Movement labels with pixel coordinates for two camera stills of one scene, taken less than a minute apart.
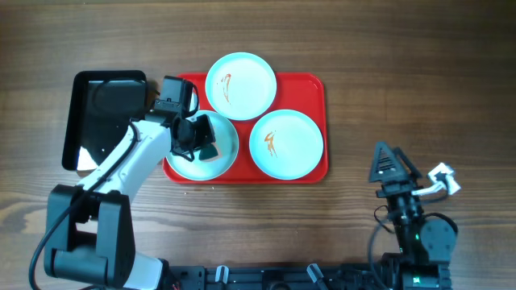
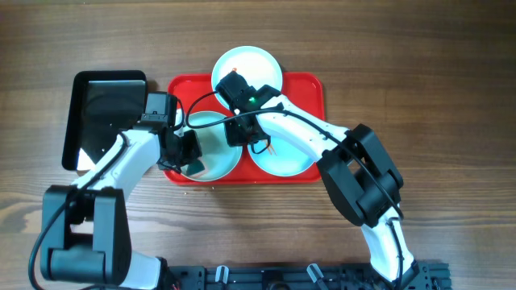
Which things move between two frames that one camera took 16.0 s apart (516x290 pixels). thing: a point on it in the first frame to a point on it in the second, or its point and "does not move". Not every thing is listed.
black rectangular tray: x=102 y=103 does not move
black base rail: x=283 y=277 does not move
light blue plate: x=226 y=144 does not move
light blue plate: x=286 y=144 does not move
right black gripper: x=394 y=188 to x=245 y=135
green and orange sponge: x=210 y=153 to x=193 y=168
